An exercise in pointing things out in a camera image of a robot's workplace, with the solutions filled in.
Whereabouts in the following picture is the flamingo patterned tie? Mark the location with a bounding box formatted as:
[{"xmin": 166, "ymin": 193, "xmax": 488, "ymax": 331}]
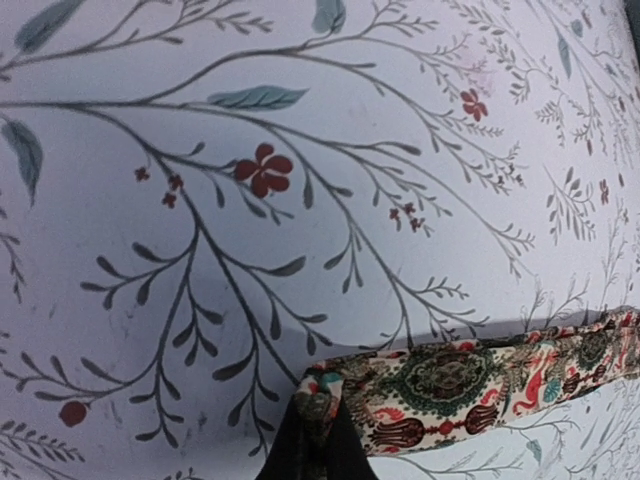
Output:
[{"xmin": 294, "ymin": 308, "xmax": 639, "ymax": 456}]

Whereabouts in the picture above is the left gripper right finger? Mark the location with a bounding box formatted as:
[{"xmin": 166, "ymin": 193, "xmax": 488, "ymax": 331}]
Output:
[{"xmin": 324, "ymin": 401, "xmax": 378, "ymax": 480}]

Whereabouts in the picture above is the floral patterned table mat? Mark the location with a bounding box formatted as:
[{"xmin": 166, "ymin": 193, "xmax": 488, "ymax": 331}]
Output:
[{"xmin": 1, "ymin": 1, "xmax": 639, "ymax": 479}]

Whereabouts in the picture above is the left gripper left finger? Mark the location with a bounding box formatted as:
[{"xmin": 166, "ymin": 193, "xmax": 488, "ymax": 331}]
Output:
[{"xmin": 257, "ymin": 399, "xmax": 310, "ymax": 480}]

